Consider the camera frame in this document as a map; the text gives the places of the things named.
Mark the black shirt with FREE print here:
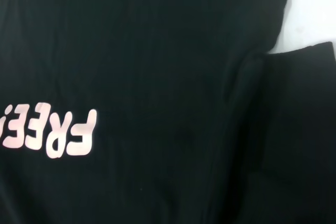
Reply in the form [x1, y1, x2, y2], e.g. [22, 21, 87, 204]
[0, 0, 336, 224]

